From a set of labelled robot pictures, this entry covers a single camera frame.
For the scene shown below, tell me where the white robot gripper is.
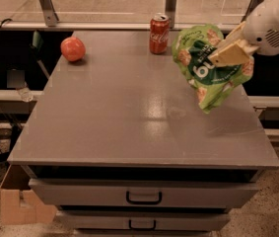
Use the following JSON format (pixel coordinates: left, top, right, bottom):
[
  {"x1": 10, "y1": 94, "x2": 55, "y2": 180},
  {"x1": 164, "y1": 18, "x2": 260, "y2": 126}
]
[{"x1": 208, "y1": 0, "x2": 279, "y2": 67}]

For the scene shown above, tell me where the green rice chip bag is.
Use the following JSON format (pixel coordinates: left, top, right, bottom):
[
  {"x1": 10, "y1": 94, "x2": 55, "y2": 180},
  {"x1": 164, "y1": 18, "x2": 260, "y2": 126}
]
[{"x1": 172, "y1": 25, "x2": 254, "y2": 114}]

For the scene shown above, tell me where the red coke can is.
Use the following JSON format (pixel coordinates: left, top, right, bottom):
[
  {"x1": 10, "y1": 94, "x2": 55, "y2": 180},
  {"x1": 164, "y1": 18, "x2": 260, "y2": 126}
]
[{"x1": 149, "y1": 14, "x2": 170, "y2": 54}]

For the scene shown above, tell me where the grey drawer cabinet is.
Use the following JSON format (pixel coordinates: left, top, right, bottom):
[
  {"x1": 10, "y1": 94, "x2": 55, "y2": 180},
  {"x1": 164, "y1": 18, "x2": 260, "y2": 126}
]
[{"x1": 9, "y1": 31, "x2": 279, "y2": 237}]

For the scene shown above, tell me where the red orange apple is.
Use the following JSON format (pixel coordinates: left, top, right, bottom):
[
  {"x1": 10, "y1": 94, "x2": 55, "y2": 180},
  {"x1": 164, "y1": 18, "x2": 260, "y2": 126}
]
[{"x1": 60, "y1": 37, "x2": 86, "y2": 62}]

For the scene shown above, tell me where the clear plastic water bottle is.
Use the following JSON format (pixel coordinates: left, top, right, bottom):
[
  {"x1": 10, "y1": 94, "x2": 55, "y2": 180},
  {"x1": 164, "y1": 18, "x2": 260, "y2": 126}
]
[{"x1": 17, "y1": 87, "x2": 34, "y2": 103}]

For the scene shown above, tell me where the top grey drawer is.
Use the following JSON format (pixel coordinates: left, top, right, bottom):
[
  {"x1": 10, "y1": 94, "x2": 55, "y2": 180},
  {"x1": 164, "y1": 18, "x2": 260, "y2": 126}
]
[{"x1": 30, "y1": 179, "x2": 257, "y2": 208}]

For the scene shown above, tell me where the grey drawer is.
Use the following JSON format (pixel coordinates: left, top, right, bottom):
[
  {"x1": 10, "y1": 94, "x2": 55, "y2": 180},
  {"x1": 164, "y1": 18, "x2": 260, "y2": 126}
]
[
  {"x1": 30, "y1": 179, "x2": 257, "y2": 208},
  {"x1": 56, "y1": 211, "x2": 230, "y2": 231}
]

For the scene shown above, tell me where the cardboard box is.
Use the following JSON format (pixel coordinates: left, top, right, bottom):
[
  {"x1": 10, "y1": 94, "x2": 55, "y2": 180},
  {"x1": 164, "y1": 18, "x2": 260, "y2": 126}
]
[{"x1": 0, "y1": 165, "x2": 56, "y2": 225}]

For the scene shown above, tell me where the middle metal railing bracket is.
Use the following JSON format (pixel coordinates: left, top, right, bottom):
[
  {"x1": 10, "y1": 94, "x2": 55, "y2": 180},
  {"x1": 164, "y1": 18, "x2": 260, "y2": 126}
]
[{"x1": 165, "y1": 0, "x2": 177, "y2": 29}]

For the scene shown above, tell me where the left metal railing bracket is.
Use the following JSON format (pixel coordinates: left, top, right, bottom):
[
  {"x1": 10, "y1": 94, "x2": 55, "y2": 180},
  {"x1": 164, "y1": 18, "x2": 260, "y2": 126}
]
[{"x1": 38, "y1": 0, "x2": 58, "y2": 27}]

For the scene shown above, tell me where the green handled tool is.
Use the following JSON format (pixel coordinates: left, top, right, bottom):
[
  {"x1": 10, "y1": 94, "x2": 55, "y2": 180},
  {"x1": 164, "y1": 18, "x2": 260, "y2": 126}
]
[{"x1": 30, "y1": 31, "x2": 50, "y2": 78}]

